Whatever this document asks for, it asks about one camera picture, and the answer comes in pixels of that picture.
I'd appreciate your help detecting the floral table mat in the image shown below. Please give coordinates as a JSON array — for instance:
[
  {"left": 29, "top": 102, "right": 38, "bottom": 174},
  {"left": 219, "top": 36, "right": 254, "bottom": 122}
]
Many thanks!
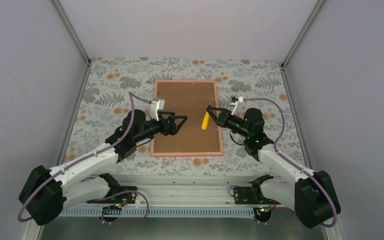
[{"left": 63, "top": 57, "right": 305, "bottom": 176}]

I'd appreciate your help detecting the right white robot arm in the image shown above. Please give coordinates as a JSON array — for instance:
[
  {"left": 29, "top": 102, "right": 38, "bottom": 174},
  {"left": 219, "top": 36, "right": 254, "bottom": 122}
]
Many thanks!
[{"left": 205, "top": 105, "right": 341, "bottom": 229}]

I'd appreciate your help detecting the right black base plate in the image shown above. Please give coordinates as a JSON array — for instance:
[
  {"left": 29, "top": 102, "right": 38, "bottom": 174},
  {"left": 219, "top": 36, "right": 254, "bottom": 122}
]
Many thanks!
[{"left": 229, "top": 185, "right": 274, "bottom": 205}]

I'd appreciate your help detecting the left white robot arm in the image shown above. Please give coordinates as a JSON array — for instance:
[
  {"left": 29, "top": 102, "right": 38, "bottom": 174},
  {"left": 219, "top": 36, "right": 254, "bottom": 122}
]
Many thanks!
[{"left": 17, "top": 109, "right": 188, "bottom": 226}]

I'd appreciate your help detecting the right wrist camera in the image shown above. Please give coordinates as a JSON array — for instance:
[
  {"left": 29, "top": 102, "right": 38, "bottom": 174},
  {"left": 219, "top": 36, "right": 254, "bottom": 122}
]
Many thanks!
[{"left": 229, "top": 96, "right": 244, "bottom": 115}]

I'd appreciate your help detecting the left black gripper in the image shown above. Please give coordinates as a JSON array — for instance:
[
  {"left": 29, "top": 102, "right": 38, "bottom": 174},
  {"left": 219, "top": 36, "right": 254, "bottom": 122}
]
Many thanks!
[{"left": 133, "top": 111, "right": 187, "bottom": 144}]

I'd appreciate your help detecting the grey slotted cable duct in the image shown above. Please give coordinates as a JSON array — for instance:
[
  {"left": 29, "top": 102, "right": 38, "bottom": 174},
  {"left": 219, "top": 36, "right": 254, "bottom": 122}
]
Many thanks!
[{"left": 59, "top": 206, "right": 255, "bottom": 219}]

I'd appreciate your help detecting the yellow screwdriver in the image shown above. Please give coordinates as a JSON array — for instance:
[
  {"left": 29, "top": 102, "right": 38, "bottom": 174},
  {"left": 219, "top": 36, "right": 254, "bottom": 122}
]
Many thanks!
[{"left": 201, "top": 112, "right": 211, "bottom": 130}]

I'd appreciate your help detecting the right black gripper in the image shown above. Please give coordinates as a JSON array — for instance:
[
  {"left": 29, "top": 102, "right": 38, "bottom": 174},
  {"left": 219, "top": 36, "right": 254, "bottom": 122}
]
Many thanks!
[{"left": 206, "top": 107, "right": 250, "bottom": 139}]

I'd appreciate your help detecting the aluminium mounting rail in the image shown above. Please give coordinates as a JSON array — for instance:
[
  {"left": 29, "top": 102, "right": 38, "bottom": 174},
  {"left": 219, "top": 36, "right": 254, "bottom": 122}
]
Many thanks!
[{"left": 32, "top": 173, "right": 333, "bottom": 208}]

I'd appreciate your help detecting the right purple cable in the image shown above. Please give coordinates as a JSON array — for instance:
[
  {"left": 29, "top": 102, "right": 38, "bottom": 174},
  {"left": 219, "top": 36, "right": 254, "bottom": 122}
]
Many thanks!
[{"left": 241, "top": 97, "right": 339, "bottom": 228}]

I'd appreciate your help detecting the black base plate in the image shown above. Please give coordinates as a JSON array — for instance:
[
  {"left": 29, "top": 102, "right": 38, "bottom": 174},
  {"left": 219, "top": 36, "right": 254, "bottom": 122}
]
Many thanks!
[
  {"left": 87, "top": 186, "right": 138, "bottom": 205},
  {"left": 229, "top": 185, "right": 274, "bottom": 205}
]

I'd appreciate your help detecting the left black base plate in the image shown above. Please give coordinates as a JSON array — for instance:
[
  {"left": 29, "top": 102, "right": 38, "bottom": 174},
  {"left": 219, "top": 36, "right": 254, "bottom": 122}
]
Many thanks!
[{"left": 87, "top": 186, "right": 138, "bottom": 205}]

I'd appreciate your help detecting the pink picture frame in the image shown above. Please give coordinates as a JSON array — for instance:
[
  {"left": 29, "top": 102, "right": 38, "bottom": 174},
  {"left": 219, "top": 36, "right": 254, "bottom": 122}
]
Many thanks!
[{"left": 150, "top": 80, "right": 224, "bottom": 157}]

